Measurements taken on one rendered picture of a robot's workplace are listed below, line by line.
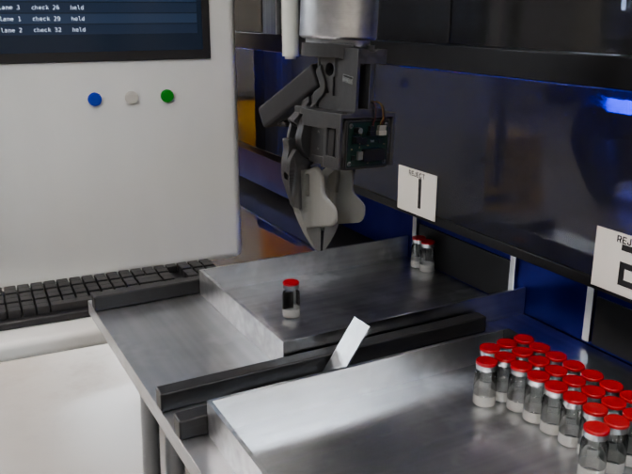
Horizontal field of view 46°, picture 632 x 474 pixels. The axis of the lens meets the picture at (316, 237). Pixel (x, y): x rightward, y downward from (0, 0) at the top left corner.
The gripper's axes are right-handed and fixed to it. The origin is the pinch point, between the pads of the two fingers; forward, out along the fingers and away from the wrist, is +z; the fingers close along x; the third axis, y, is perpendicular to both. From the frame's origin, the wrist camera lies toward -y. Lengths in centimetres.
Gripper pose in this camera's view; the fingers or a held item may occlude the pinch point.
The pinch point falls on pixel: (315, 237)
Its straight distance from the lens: 79.4
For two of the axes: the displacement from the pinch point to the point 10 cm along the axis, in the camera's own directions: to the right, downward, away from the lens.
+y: 6.2, 2.3, -7.5
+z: -0.4, 9.7, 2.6
